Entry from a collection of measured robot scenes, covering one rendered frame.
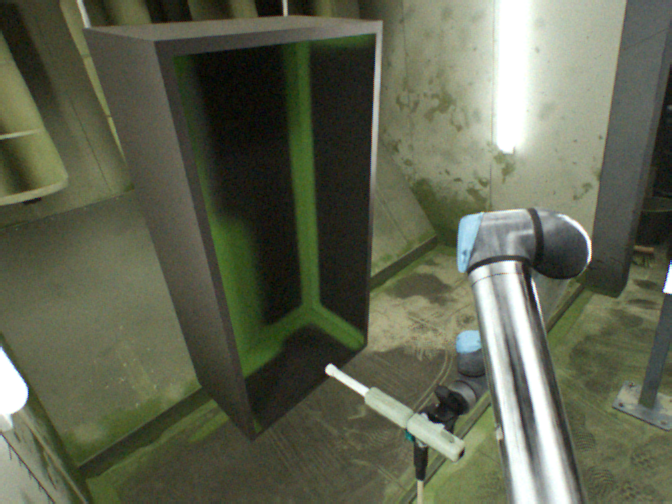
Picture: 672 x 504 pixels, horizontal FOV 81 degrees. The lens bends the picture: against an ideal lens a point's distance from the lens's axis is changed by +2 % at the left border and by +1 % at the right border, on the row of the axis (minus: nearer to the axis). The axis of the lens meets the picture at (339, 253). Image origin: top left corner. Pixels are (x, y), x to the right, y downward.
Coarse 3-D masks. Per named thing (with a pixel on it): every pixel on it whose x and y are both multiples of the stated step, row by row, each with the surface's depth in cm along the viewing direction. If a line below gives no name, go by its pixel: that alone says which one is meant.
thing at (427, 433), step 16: (336, 368) 129; (352, 384) 122; (368, 400) 115; (384, 400) 113; (384, 416) 113; (400, 416) 108; (416, 416) 107; (416, 432) 104; (432, 432) 102; (448, 432) 100; (416, 448) 108; (432, 448) 102; (448, 448) 98; (464, 448) 98; (416, 464) 110
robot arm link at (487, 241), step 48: (480, 240) 74; (528, 240) 73; (480, 288) 72; (528, 288) 70; (480, 336) 71; (528, 336) 65; (528, 384) 62; (528, 432) 59; (528, 480) 57; (576, 480) 57
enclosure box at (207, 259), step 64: (128, 64) 76; (192, 64) 105; (256, 64) 118; (320, 64) 121; (128, 128) 91; (192, 128) 111; (256, 128) 127; (320, 128) 133; (192, 192) 81; (256, 192) 137; (320, 192) 147; (192, 256) 96; (256, 256) 149; (320, 256) 165; (192, 320) 121; (256, 320) 163; (320, 320) 181; (256, 384) 152; (320, 384) 152
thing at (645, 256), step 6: (642, 240) 266; (636, 246) 272; (636, 252) 270; (642, 252) 268; (648, 252) 266; (636, 258) 270; (642, 258) 268; (648, 258) 266; (654, 258) 269; (636, 264) 269; (642, 264) 268; (648, 264) 265; (654, 264) 266
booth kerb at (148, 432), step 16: (432, 240) 321; (400, 256) 297; (416, 256) 310; (384, 272) 287; (192, 400) 202; (208, 400) 208; (160, 416) 192; (176, 416) 198; (144, 432) 188; (160, 432) 193; (112, 448) 179; (128, 448) 184; (80, 464) 172; (96, 464) 176; (112, 464) 181
